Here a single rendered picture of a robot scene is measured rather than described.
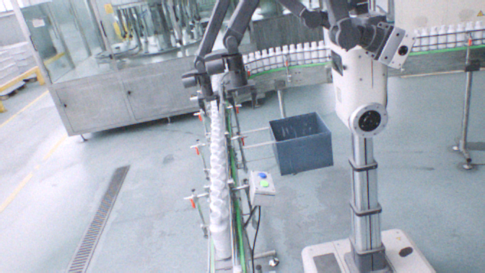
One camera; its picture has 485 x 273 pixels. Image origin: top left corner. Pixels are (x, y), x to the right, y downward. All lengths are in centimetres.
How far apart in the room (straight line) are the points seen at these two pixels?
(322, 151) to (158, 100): 332
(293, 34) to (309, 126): 462
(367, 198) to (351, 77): 64
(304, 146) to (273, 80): 124
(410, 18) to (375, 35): 413
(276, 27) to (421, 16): 251
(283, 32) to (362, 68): 538
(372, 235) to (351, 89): 81
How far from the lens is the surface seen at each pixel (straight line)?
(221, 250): 123
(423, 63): 316
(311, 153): 205
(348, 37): 123
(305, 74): 313
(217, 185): 134
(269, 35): 675
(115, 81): 506
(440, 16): 547
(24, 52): 1147
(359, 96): 150
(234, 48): 117
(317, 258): 224
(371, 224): 192
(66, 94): 532
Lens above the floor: 186
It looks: 25 degrees down
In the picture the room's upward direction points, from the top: 12 degrees counter-clockwise
